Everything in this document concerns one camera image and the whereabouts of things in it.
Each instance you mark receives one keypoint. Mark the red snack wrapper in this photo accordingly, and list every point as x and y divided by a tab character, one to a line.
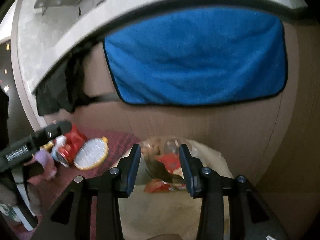
160	186

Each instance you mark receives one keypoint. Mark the grey kitchen countertop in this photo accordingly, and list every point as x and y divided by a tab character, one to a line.
114	14

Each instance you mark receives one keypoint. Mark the crushed red soda can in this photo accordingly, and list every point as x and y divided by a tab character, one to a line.
66	154

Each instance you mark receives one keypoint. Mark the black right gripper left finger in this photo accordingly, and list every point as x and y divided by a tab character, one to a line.
128	168

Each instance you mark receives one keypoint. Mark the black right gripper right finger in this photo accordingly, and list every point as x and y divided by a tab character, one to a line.
191	168

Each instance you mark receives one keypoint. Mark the beige trash bin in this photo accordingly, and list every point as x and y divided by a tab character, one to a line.
173	214

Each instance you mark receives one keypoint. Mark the round yellow scrubber pad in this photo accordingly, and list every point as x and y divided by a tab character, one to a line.
91	154

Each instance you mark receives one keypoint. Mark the pink plastic piece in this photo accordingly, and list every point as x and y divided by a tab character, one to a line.
43	167

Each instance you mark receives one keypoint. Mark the red plaid tablecloth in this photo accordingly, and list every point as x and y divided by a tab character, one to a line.
70	216

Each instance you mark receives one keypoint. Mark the red plastic bag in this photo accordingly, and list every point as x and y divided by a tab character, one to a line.
74	140

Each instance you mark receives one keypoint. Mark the black cloth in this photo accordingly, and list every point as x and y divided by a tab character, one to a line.
63	87

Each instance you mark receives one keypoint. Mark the blue towel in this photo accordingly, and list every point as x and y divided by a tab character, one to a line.
198	57

